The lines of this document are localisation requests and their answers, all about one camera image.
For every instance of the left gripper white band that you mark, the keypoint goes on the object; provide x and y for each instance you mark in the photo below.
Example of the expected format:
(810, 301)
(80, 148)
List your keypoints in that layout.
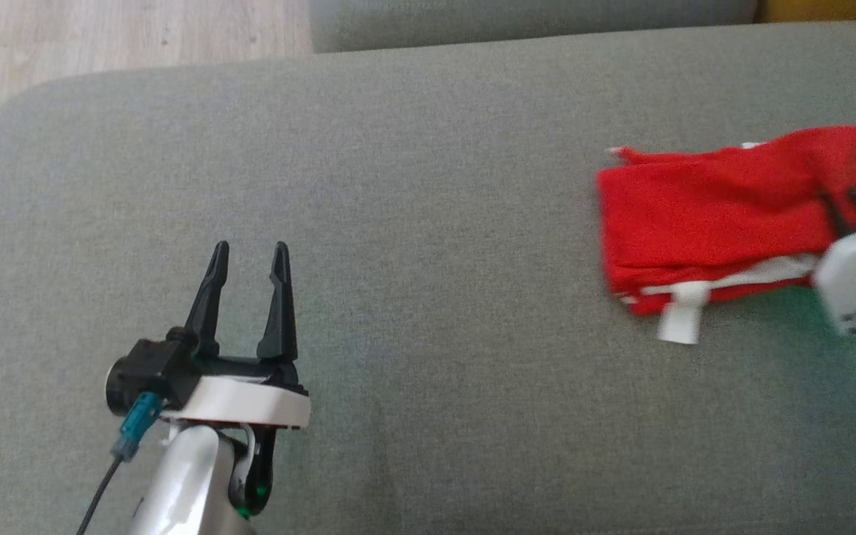
(250, 401)

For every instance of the red Bulls basketball jersey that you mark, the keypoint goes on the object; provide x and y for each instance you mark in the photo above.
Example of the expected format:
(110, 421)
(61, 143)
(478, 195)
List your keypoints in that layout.
(710, 215)

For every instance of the grey sofa seat cushion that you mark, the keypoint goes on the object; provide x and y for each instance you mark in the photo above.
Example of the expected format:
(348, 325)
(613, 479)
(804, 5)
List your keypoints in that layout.
(435, 260)

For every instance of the yellow sofa cushion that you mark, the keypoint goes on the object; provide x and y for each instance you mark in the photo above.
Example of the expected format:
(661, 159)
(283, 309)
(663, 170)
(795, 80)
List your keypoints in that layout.
(829, 9)

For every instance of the grey sofa back cushion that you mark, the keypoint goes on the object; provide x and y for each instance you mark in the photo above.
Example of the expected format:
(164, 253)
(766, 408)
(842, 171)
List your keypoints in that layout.
(532, 18)

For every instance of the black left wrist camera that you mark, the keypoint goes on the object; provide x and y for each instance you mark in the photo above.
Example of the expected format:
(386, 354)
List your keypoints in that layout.
(153, 368)

